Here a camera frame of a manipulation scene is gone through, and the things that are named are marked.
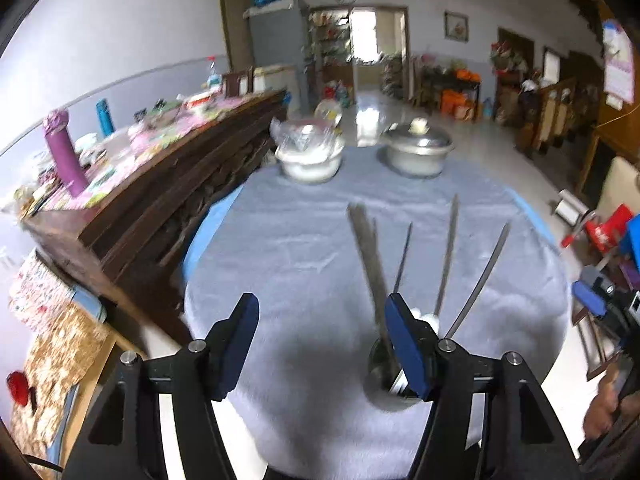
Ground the blue cloth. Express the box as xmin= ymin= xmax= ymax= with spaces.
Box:
xmin=618 ymin=214 xmax=640 ymax=269

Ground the person's right hand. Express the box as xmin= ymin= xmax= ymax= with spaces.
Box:
xmin=582 ymin=363 xmax=634 ymax=440

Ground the red plastic child chair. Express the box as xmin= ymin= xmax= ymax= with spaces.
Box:
xmin=561 ymin=205 xmax=634 ymax=255

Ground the white bowl with plastic cover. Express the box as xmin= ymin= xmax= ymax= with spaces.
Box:
xmin=269 ymin=118 xmax=345 ymax=184

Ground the teal thermos bottle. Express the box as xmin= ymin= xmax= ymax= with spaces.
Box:
xmin=96 ymin=99 xmax=115 ymax=138

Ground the red round object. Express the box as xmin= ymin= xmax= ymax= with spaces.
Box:
xmin=6 ymin=370 xmax=29 ymax=406

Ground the purple thermos bottle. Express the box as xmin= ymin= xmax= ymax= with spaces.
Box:
xmin=42 ymin=110 xmax=89 ymax=197

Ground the grey round tablecloth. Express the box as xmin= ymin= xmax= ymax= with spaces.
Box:
xmin=184 ymin=148 xmax=570 ymax=479

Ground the white chest freezer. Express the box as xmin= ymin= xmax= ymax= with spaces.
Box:
xmin=254 ymin=64 xmax=300 ymax=112

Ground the aluminium pot with lid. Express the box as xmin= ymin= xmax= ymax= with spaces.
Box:
xmin=380 ymin=117 xmax=454 ymax=178

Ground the dark carved wooden sideboard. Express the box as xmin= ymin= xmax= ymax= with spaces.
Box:
xmin=22 ymin=90 xmax=286 ymax=344

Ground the patterned paper gift bag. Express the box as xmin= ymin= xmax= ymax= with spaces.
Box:
xmin=9 ymin=249 xmax=73 ymax=334

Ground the grey metal utensil holder cup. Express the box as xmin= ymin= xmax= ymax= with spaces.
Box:
xmin=363 ymin=339 xmax=420 ymax=413

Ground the beige armchair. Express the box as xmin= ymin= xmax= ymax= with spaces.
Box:
xmin=596 ymin=156 xmax=640 ymax=220

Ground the dark wooden side table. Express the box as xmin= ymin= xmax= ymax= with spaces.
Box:
xmin=412 ymin=66 xmax=482 ymax=122

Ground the white small step stool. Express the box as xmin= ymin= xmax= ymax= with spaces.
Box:
xmin=553 ymin=188 xmax=589 ymax=226

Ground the clear water bottle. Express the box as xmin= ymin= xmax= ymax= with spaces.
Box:
xmin=206 ymin=56 xmax=222 ymax=93

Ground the framed flower picture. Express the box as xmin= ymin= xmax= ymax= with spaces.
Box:
xmin=444 ymin=11 xmax=469 ymax=42

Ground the gold patterned cloth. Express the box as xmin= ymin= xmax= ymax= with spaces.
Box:
xmin=10 ymin=304 xmax=107 ymax=458

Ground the small electric fan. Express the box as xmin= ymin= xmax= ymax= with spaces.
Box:
xmin=314 ymin=99 xmax=343 ymax=128

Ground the dark wooden chopstick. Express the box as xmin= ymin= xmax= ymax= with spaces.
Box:
xmin=393 ymin=222 xmax=413 ymax=292
xmin=434 ymin=194 xmax=459 ymax=318
xmin=347 ymin=203 xmax=395 ymax=363
xmin=445 ymin=222 xmax=511 ymax=339

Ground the wall calendar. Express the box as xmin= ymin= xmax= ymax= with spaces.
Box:
xmin=603 ymin=18 xmax=634 ymax=104

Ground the orange box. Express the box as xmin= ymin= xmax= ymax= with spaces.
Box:
xmin=440 ymin=89 xmax=466 ymax=116

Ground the white plastic spoon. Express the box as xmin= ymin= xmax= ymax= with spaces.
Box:
xmin=410 ymin=309 xmax=439 ymax=335

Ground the grey refrigerator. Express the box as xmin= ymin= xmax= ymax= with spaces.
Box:
xmin=243 ymin=0 xmax=314 ymax=113

